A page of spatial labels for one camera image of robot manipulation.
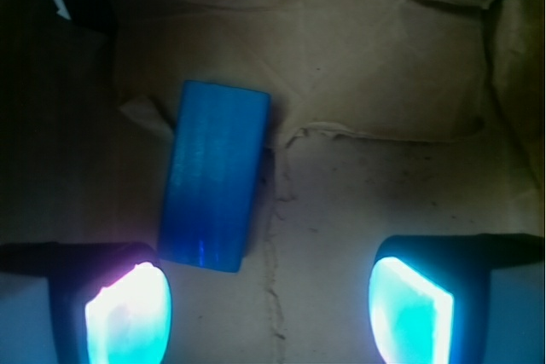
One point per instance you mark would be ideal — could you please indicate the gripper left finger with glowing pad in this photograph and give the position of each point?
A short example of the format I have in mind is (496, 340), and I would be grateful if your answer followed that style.
(83, 303)

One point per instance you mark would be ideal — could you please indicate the blue rectangular block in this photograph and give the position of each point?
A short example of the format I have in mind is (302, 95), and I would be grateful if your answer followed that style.
(215, 162)

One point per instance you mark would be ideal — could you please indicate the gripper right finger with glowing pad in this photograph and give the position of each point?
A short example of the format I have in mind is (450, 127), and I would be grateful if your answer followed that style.
(459, 299)

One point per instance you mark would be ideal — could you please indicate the brown paper bag tray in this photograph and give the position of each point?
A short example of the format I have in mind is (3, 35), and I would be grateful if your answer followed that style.
(387, 117)

